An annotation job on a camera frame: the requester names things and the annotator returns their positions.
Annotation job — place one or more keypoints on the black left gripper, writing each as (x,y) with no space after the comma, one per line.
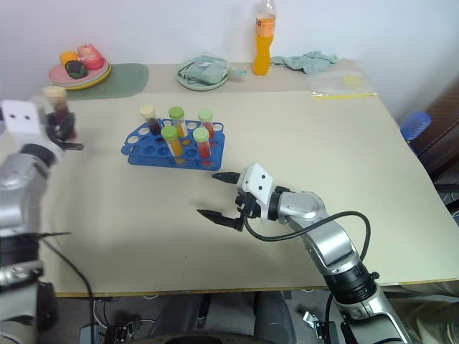
(54,134)

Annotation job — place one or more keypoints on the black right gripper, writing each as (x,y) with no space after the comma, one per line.
(249,206)

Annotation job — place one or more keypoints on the cream cap dark red tube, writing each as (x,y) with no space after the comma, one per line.
(152,123)
(61,107)

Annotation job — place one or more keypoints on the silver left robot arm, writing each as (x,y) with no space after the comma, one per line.
(18,186)

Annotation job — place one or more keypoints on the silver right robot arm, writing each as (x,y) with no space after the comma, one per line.
(333,240)

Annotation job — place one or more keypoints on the blue test tube rack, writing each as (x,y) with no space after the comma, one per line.
(150,152)

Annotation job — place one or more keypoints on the green cap red tube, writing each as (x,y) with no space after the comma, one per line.
(203,147)
(208,125)

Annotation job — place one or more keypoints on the pink plate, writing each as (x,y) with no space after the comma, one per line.
(59,77)

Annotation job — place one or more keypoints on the dark purple toy fruit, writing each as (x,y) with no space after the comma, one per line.
(74,69)

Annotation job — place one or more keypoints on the green cap orange tube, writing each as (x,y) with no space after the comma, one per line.
(178,123)
(173,145)

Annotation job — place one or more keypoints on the dark green placemat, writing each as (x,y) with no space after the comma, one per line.
(125,80)

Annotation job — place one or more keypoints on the orange toy fruit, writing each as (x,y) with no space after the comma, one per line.
(68,57)

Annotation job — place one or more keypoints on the pink red toy fruit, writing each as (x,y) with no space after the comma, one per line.
(90,57)

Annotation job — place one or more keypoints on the light green plate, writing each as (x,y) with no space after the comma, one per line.
(188,84)

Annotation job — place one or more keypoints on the dark grey rounded shape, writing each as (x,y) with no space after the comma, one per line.
(274,315)

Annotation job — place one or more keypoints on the light green pouch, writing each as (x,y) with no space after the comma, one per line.
(206,70)

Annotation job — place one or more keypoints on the orange soda bottle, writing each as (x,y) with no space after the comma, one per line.
(263,53)

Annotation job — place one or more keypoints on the light green cloth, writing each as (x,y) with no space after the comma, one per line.
(308,61)

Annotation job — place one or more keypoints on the clear plastic zip bag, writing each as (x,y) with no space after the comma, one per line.
(340,84)

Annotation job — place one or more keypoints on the black electronics box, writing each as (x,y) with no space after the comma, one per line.
(120,333)

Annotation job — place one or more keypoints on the blue stool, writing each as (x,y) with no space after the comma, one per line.
(415,125)

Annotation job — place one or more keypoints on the beige padded object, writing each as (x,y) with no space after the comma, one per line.
(426,311)

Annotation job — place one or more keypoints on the brown wooden cabinet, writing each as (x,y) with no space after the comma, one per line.
(444,122)

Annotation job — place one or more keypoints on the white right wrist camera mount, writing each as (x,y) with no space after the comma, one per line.
(256,184)

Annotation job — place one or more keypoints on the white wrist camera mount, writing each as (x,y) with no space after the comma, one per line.
(256,184)
(21,116)

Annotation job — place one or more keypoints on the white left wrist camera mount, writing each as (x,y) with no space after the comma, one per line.
(21,116)

